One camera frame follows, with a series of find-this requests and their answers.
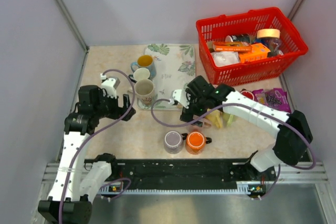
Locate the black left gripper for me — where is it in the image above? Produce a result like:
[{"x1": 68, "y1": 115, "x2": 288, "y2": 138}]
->
[{"x1": 93, "y1": 89, "x2": 135, "y2": 121}]

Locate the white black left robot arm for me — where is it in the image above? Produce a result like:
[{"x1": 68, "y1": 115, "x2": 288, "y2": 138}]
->
[{"x1": 38, "y1": 85, "x2": 136, "y2": 223}]

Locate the orange snack box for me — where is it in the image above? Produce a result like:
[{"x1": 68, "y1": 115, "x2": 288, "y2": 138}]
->
[{"x1": 239, "y1": 43, "x2": 270, "y2": 63}]

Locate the yellow mug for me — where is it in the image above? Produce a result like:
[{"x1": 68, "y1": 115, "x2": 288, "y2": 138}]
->
[{"x1": 205, "y1": 110, "x2": 223, "y2": 129}]

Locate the lime green faceted mug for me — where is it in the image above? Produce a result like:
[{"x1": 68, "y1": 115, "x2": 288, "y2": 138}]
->
[{"x1": 223, "y1": 113, "x2": 236, "y2": 127}]

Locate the floral white serving tray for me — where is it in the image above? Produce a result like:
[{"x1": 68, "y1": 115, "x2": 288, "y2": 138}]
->
[{"x1": 143, "y1": 44, "x2": 196, "y2": 99}]

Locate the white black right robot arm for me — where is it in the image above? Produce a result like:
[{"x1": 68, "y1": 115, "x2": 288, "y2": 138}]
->
[{"x1": 172, "y1": 76, "x2": 313, "y2": 180}]

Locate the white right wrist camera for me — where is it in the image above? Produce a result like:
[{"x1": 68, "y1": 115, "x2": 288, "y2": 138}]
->
[{"x1": 169, "y1": 89, "x2": 190, "y2": 109}]

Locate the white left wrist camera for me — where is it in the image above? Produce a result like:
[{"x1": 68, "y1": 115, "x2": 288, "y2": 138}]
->
[{"x1": 100, "y1": 73, "x2": 120, "y2": 99}]

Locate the pale pink faceted mug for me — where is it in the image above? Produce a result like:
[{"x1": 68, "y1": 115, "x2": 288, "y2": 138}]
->
[{"x1": 192, "y1": 118, "x2": 212, "y2": 129}]

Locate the black printed can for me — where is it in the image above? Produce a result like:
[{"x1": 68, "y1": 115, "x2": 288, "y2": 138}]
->
[{"x1": 225, "y1": 34, "x2": 251, "y2": 44}]

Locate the orange rectangular box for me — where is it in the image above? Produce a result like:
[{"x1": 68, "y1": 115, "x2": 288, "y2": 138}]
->
[{"x1": 212, "y1": 41, "x2": 252, "y2": 52}]

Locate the aluminium rail frame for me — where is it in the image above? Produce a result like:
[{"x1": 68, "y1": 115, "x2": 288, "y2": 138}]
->
[{"x1": 38, "y1": 157, "x2": 328, "y2": 223}]

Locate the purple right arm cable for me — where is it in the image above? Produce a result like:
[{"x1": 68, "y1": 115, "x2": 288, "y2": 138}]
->
[{"x1": 151, "y1": 99, "x2": 317, "y2": 200}]

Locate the red plastic basket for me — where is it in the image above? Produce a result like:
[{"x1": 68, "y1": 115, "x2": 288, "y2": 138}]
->
[{"x1": 196, "y1": 7, "x2": 308, "y2": 86}]

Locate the white plastic bag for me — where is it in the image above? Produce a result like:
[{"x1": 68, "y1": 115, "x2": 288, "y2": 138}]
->
[{"x1": 211, "y1": 51, "x2": 240, "y2": 67}]

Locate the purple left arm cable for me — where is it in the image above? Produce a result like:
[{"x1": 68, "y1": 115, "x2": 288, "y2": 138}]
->
[{"x1": 58, "y1": 69, "x2": 136, "y2": 224}]

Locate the lilac purple mug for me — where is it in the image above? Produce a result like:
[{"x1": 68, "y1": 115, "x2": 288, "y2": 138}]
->
[{"x1": 163, "y1": 131, "x2": 187, "y2": 154}]

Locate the dark green mug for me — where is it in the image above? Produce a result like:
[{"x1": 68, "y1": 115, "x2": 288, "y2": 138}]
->
[{"x1": 128, "y1": 68, "x2": 150, "y2": 83}]

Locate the cream floral mug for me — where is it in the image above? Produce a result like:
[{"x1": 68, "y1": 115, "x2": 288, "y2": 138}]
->
[{"x1": 133, "y1": 79, "x2": 156, "y2": 105}]

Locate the red mug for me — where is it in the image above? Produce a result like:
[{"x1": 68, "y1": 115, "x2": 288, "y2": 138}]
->
[{"x1": 240, "y1": 89, "x2": 255, "y2": 100}]

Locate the clear plastic bottle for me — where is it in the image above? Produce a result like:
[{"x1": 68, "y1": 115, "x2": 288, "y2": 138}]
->
[{"x1": 263, "y1": 38, "x2": 284, "y2": 58}]

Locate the orange mug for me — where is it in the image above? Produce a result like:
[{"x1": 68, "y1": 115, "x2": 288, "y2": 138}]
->
[{"x1": 185, "y1": 131, "x2": 212, "y2": 155}]

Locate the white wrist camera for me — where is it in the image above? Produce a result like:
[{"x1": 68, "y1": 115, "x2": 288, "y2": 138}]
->
[
  {"x1": 169, "y1": 89, "x2": 190, "y2": 109},
  {"x1": 100, "y1": 73, "x2": 120, "y2": 99}
]

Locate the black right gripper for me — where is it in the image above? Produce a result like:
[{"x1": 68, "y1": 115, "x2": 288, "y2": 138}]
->
[{"x1": 181, "y1": 88, "x2": 209, "y2": 127}]

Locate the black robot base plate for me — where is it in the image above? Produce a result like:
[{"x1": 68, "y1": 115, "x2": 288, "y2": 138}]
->
[{"x1": 107, "y1": 158, "x2": 276, "y2": 190}]

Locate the purple snack packet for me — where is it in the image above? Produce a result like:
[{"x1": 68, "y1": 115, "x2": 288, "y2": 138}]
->
[{"x1": 252, "y1": 88, "x2": 291, "y2": 113}]

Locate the masking tape roll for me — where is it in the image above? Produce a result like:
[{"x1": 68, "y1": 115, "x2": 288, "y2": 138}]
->
[{"x1": 256, "y1": 28, "x2": 280, "y2": 39}]

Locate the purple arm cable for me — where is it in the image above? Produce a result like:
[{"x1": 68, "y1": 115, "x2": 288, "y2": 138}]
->
[
  {"x1": 151, "y1": 99, "x2": 317, "y2": 200},
  {"x1": 58, "y1": 69, "x2": 136, "y2": 224}
]

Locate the light blue butterfly mug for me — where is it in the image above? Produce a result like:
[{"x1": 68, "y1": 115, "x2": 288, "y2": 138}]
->
[{"x1": 130, "y1": 55, "x2": 156, "y2": 80}]

